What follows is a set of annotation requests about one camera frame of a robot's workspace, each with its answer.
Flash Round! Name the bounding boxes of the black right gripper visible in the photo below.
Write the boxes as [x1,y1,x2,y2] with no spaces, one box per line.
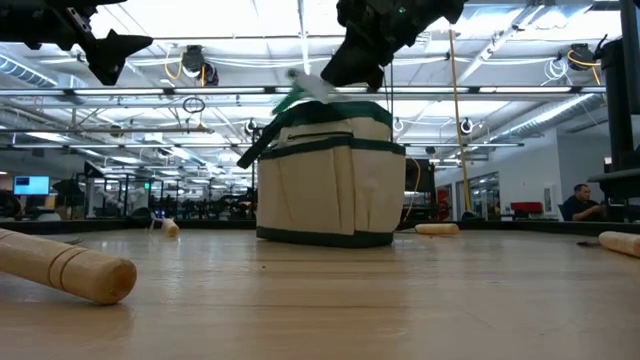
[320,0,466,90]

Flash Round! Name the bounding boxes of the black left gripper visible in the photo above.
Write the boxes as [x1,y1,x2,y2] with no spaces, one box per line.
[0,0,154,86]

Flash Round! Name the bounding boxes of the green spray bottle white trigger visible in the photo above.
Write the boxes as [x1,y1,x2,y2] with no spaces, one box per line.
[271,67,337,117]

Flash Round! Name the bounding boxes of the beige green canvas gardening bag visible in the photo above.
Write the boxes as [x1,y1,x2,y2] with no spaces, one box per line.
[236,99,407,249]

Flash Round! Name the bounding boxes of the wooden handled garden tool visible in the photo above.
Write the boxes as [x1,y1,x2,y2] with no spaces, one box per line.
[576,230,640,260]
[0,227,138,306]
[414,222,461,237]
[149,215,181,239]

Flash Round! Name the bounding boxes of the black cabinet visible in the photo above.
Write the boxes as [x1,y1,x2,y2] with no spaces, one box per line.
[405,158,437,223]

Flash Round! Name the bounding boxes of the blue lit computer monitor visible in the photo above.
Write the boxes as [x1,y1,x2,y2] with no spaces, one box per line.
[13,175,51,197]

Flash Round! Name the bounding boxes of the black background workstation frames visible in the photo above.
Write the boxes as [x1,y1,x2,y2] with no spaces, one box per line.
[52,159,257,222]

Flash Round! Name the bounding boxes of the red box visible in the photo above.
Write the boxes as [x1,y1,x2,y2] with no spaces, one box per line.
[510,201,545,216]

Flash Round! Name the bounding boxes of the black hanging cable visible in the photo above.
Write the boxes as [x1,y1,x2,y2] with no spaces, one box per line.
[382,63,395,107]

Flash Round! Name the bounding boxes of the long yellow hanging cord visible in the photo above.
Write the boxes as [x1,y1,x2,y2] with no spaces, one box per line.
[446,24,472,221]

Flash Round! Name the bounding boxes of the black ceiling cable reel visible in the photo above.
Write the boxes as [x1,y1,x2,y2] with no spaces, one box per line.
[567,43,601,86]
[180,44,220,87]

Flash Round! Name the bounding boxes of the black hanging cable ring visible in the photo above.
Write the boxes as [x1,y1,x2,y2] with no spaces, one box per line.
[182,96,207,115]

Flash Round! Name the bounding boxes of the thin yellow cable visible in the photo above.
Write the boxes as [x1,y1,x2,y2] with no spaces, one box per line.
[403,158,422,221]

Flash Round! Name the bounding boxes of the long ceiling light rail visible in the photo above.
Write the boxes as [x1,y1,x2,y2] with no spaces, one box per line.
[0,85,606,97]

